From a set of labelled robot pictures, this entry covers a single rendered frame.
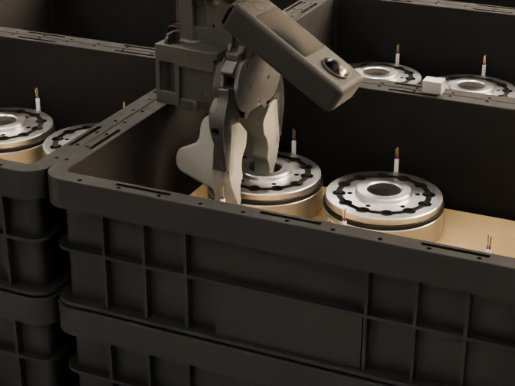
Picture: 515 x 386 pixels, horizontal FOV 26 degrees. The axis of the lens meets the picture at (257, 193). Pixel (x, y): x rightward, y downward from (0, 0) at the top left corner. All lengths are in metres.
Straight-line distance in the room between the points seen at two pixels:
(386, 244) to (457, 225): 0.27
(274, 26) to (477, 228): 0.25
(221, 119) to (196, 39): 0.08
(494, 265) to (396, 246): 0.06
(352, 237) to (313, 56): 0.21
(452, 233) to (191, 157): 0.23
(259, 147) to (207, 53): 0.12
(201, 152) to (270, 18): 0.13
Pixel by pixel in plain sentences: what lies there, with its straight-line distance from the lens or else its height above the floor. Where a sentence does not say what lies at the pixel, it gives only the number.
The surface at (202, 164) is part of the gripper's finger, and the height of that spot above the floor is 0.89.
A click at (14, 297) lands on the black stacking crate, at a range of 0.91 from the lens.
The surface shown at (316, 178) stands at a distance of 0.99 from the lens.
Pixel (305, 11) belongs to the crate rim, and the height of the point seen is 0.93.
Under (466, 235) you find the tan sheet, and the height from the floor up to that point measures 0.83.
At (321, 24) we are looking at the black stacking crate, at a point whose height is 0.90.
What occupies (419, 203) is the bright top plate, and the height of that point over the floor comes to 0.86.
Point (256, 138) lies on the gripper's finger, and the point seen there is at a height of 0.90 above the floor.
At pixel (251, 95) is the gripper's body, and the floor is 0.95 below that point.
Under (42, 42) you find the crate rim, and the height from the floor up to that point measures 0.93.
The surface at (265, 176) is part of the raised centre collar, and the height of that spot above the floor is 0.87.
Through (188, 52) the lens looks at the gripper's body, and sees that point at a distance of 0.92.
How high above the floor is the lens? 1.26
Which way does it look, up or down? 24 degrees down
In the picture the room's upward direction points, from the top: straight up
